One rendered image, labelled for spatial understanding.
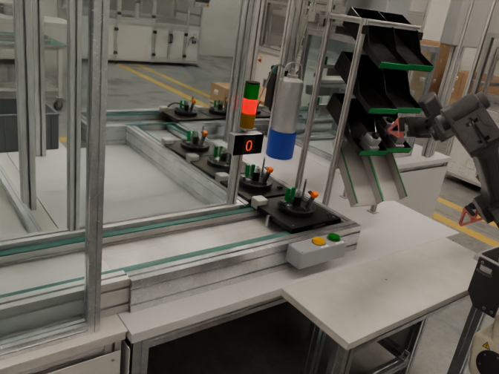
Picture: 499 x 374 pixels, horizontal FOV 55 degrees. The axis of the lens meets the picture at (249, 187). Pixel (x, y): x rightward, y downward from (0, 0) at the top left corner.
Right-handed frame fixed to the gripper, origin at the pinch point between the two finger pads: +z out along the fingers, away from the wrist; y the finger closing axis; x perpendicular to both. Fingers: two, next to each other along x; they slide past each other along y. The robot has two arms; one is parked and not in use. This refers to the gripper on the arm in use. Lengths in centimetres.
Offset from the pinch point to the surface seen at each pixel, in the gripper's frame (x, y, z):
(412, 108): -9.7, -16.0, 9.5
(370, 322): 58, 31, -16
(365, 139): 1.4, 2.3, 15.5
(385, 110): -8.1, -0.9, 7.6
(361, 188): 19.4, -1.8, 24.3
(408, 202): 31, -111, 110
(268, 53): -215, -290, 593
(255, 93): -14, 48, 15
